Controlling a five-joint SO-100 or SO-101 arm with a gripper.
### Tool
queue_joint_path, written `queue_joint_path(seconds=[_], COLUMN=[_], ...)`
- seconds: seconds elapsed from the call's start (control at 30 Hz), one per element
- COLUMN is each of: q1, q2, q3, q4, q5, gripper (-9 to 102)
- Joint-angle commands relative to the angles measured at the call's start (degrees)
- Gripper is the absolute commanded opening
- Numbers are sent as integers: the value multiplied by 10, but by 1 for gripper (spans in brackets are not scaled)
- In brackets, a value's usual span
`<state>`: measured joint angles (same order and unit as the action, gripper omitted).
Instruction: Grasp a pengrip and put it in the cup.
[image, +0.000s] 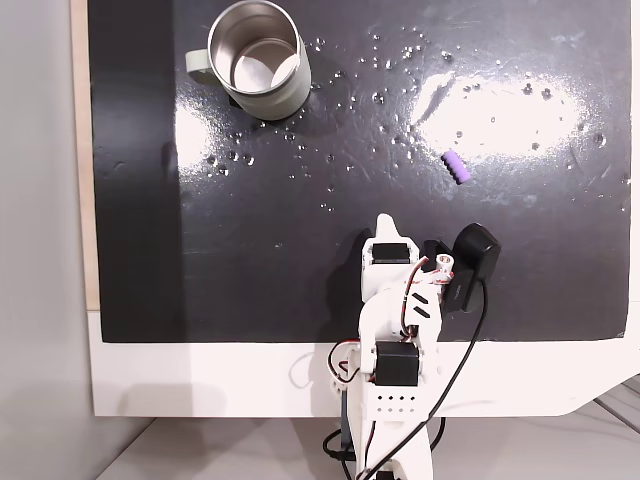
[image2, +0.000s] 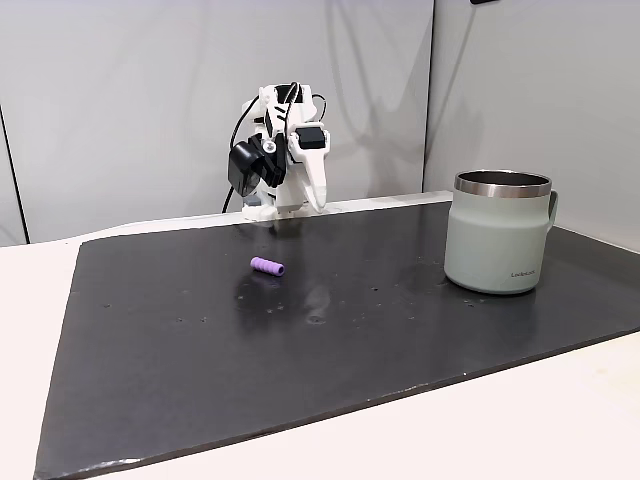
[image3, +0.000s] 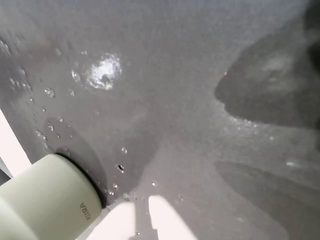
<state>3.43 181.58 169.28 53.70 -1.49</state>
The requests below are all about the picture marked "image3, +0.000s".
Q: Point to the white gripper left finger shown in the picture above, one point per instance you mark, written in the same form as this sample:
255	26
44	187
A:
117	220

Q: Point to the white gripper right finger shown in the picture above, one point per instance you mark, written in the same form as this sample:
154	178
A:
167	222

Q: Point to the pale green steel-lined cup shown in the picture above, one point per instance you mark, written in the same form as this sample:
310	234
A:
45	195

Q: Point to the black table mat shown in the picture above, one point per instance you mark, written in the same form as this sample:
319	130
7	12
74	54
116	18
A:
175	100

